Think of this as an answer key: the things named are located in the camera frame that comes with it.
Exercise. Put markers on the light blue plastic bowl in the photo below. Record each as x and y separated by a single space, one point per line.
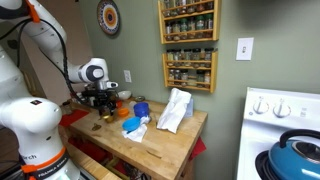
131 124

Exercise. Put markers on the white wall outlet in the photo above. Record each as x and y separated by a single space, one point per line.
127 76

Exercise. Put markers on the white stove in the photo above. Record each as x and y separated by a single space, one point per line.
267 115

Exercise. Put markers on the white paper napkin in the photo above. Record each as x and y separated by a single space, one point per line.
138 134

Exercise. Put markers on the dark blue plastic cup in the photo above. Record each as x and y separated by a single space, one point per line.
141 109

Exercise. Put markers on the orange plastic bowl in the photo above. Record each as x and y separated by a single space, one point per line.
123 112

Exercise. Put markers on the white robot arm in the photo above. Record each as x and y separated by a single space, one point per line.
35 120

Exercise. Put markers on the upper wooden spice rack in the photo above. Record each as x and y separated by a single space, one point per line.
184 21

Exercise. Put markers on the gold cup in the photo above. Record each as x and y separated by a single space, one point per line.
108 118

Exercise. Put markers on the lower wooden spice rack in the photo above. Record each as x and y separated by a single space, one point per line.
190 68

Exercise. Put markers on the small gold strainer piece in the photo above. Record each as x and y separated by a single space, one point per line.
96 127

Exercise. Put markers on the wooden spice rack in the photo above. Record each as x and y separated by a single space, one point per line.
190 68
184 21

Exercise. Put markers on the red cloth on cart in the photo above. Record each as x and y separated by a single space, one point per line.
198 148

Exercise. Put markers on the blue kettle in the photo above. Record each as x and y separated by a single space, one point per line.
296 159

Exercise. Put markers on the wooden butcher block cart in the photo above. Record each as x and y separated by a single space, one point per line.
162 154

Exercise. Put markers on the white ceramic bowl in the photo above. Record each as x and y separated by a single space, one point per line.
124 95

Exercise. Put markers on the gold lid with knob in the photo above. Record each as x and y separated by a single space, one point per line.
106 112

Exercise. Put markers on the red silicone mat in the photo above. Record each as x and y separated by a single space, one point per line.
68 119

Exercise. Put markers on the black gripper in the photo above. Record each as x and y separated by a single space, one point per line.
103 99

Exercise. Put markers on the white plastic bag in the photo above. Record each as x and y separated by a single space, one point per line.
175 110

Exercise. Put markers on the white light switch plate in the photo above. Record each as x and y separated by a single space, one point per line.
244 49

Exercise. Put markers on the decorative wall plate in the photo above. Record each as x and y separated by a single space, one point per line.
108 17

